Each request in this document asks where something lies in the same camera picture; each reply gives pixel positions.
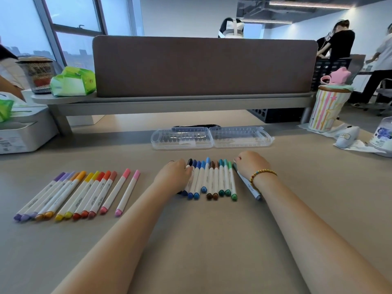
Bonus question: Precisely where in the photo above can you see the grey desk riser shelf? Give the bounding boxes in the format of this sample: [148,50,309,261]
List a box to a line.
[30,91,318,137]

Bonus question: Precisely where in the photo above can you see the person's right forearm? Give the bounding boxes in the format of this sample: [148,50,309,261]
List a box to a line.
[254,174,392,294]

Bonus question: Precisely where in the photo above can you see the white tissue paper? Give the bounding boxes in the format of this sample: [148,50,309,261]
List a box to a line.
[297,122,388,155]

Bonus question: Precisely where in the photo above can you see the black plastic file rack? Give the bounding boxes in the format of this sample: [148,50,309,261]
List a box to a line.
[311,58,353,91]

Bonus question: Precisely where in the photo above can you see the clear plastic marker case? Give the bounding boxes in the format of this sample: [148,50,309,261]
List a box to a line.
[150,126,274,150]

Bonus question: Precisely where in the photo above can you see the person's left forearm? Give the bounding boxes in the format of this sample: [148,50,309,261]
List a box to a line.
[52,183,175,294]

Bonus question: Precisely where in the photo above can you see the person's left hand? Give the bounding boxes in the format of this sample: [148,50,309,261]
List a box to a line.
[153,159,194,198]

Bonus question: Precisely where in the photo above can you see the dark window frame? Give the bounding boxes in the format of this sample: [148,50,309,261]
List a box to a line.
[32,0,145,69]

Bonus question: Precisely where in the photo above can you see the black smartphone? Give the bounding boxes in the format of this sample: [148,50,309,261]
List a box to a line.
[171,124,222,129]

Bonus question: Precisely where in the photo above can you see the group of cool-coloured white markers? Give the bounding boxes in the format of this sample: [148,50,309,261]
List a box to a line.
[177,157,238,202]

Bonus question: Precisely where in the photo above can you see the white desk organizer box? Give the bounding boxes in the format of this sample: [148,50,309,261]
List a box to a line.
[0,102,59,155]

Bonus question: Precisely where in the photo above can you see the brown fabric desk divider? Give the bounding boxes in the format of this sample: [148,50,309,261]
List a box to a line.
[92,36,319,98]

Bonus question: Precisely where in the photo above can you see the clear bottle purple cap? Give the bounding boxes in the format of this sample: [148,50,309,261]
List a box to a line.
[369,116,392,154]

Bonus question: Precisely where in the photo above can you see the group of warm-coloured white markers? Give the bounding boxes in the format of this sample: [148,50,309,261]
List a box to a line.
[13,168,141,223]

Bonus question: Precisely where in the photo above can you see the person's right hand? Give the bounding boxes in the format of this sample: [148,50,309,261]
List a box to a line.
[234,151,273,181]

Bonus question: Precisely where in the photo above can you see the white plush toy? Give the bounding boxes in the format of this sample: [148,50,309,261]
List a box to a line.
[334,126,361,149]

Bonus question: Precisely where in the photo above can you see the black mesh pen holder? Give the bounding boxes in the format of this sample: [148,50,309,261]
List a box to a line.
[15,56,56,95]

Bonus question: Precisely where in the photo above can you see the linear ceiling light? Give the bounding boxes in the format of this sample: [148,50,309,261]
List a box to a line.
[240,18,293,25]
[269,0,352,9]

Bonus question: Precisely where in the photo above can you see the grey office chair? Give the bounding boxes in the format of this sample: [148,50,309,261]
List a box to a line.
[375,87,392,117]

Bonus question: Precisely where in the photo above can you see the gold bead bracelet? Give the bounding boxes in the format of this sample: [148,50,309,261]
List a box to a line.
[249,169,278,190]

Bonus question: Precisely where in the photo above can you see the striped tumbler pink lid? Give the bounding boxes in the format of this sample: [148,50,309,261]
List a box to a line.
[308,67,354,133]

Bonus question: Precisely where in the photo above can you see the crumpled green tissue pack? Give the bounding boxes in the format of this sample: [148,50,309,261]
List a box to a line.
[0,99,14,123]

